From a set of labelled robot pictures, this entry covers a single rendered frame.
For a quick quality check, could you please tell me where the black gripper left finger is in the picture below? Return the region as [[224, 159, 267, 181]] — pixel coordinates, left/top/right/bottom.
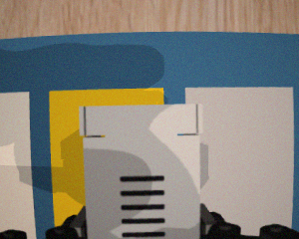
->
[[0, 206, 88, 239]]

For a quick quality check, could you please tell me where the grey rectangular block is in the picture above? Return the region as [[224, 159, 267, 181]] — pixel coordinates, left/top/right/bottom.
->
[[79, 104, 203, 239]]

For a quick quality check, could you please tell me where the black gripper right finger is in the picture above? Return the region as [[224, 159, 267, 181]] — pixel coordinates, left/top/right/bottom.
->
[[199, 203, 299, 239]]

